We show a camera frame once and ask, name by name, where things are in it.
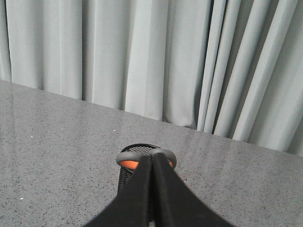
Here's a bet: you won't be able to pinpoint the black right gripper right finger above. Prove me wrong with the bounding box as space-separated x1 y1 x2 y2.
151 153 233 227

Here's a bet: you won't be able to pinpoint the grey orange handled scissors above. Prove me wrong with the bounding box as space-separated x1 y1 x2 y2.
116 148 177 170

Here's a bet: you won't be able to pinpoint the black mesh pen bucket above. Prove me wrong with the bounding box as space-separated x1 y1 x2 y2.
117 144 159 192

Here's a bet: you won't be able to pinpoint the grey pleated curtain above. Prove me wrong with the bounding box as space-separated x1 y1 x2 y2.
0 0 303 156

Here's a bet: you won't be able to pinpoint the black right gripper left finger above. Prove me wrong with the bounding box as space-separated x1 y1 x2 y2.
85 156 152 227

